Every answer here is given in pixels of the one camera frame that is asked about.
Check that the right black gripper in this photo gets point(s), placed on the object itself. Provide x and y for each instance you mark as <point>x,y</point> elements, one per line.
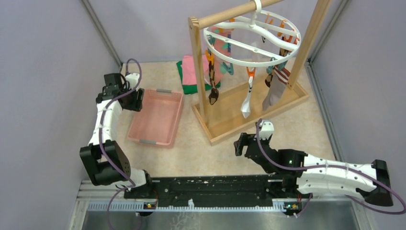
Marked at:
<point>247,138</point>

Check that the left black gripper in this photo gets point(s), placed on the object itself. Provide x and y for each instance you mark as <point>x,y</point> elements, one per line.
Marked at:
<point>136,104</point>

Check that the white sock black stripes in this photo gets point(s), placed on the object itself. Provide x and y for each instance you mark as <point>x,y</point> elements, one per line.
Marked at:
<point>245,107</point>

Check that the brown argyle sock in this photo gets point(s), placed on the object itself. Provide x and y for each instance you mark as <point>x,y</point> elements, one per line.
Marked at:
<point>271,69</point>
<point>214,94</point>

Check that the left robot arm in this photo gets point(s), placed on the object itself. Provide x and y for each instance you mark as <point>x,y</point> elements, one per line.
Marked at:
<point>103,159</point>

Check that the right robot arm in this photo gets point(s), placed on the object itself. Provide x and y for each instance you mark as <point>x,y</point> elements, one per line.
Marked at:
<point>312,174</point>

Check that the wooden hanger rack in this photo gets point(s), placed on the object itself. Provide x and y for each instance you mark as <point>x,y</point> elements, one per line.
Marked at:
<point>224,119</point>

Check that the white round clip hanger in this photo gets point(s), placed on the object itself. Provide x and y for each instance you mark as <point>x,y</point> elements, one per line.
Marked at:
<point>257,36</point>

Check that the pink plastic basket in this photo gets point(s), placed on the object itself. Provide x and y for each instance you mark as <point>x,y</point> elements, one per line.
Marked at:
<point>158,121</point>

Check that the green folded cloth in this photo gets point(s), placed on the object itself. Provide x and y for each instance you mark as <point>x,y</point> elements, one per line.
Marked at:
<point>191,89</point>

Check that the pink folded cloth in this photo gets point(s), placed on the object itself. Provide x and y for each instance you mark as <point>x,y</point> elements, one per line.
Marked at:
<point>188,70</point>

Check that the orange clip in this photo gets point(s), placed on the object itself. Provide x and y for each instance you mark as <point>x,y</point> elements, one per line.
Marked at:
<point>251,71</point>

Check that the teal clip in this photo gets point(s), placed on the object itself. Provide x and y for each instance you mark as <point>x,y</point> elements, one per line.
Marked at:
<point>226,68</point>

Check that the grey sock red stripes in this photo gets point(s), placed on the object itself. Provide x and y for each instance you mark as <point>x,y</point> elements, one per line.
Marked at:
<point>277,88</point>

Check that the pink patterned sock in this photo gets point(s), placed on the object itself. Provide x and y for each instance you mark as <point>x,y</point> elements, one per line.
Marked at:
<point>220,45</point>

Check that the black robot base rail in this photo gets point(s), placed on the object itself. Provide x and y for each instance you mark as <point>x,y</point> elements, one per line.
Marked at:
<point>238,191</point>

